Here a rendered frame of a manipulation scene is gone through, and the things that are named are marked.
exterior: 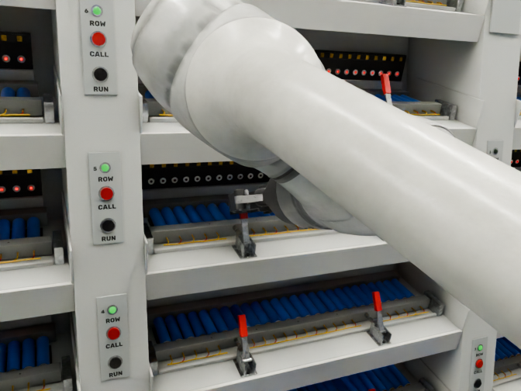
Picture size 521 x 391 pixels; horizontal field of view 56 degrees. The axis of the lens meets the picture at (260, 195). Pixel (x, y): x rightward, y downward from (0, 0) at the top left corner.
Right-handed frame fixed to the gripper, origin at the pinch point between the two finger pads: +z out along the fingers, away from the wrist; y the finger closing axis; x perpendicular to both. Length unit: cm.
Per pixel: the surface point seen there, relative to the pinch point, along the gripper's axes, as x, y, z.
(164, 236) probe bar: -3.9, -11.6, 5.7
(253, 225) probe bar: -3.6, 3.3, 5.5
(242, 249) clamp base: -7.0, -1.0, 0.4
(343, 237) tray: -7.2, 18.6, 2.8
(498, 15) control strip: 29, 47, -10
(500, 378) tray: -43, 63, 14
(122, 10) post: 25.3, -17.5, -8.4
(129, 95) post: 15.0, -17.1, -5.9
